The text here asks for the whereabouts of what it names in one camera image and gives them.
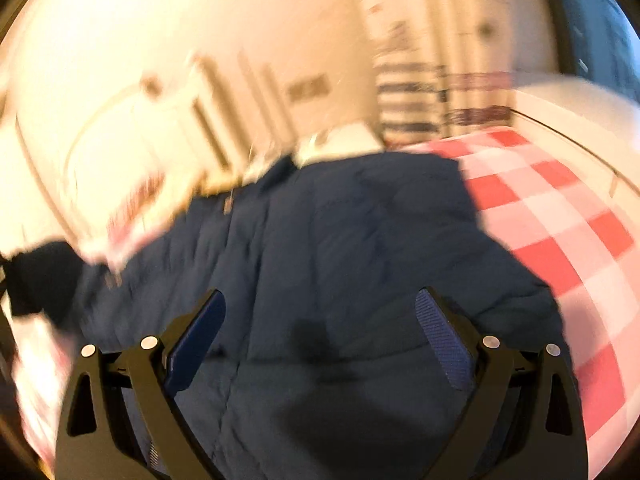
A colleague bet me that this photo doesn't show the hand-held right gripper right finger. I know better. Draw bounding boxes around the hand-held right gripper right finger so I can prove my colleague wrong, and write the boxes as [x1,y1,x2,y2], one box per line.
[415,287,588,480]

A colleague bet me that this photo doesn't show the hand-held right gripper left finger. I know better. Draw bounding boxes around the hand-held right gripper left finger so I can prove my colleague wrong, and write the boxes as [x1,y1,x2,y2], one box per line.
[54,289,227,480]

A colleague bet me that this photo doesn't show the navy padded jacket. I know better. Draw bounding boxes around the navy padded jacket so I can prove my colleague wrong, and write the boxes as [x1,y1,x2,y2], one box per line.
[65,152,576,480]

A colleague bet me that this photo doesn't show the patterned red pillow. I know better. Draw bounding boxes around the patterned red pillow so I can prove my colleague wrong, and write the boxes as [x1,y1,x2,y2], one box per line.
[107,172,168,253]

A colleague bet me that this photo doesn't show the red white checked blanket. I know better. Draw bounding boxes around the red white checked blanket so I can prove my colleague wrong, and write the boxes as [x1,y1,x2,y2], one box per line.
[10,127,640,480]

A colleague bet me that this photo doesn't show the white wooden headboard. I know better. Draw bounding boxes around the white wooden headboard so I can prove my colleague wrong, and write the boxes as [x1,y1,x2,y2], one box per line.
[15,55,296,241]

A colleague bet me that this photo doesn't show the white nightstand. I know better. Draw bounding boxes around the white nightstand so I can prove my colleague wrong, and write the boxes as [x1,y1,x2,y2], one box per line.
[295,124,383,167]

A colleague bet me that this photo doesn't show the boat print striped curtain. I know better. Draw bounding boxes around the boat print striped curtain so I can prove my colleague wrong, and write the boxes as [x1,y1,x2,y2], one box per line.
[370,0,516,146]

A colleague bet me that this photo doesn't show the white window sill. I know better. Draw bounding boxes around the white window sill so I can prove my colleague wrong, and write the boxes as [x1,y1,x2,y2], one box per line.
[510,72,640,241]

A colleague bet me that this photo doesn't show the window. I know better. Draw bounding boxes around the window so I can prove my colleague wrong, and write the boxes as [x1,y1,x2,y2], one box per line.
[542,0,640,81]

